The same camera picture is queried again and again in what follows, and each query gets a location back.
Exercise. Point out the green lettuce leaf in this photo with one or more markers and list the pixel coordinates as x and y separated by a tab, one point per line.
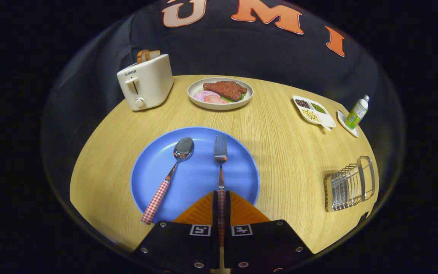
238	99

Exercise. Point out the brown meat steak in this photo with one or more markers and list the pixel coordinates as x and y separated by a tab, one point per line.
224	89

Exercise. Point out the brown toast slice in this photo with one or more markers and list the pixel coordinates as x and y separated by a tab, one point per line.
142	56
155	54

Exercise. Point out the black backdrop cloth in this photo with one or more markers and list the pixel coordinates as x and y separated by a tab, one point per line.
203	53

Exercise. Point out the beige food plate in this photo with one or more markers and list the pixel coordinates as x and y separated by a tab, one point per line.
219	106

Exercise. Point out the white toaster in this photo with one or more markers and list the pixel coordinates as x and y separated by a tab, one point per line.
148	82

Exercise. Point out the blue round plate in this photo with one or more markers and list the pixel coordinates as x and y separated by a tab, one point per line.
200	179

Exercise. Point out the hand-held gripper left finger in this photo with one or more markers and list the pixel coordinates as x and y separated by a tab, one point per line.
181	243

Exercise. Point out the silver bottle with green label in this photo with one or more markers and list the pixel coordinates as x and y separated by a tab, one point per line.
357	113

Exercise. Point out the pink ham slices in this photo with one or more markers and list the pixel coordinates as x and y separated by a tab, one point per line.
207	97

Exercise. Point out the small white tray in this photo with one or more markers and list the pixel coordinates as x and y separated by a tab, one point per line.
350	131

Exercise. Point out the white divided dish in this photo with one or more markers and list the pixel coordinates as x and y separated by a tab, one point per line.
327	121

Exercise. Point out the pile of yellow soybeans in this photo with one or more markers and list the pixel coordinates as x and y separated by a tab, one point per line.
310	115

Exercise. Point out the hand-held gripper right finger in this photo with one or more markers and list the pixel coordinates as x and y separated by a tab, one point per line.
264	243

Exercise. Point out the pile of green beans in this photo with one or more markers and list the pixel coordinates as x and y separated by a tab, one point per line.
318	108

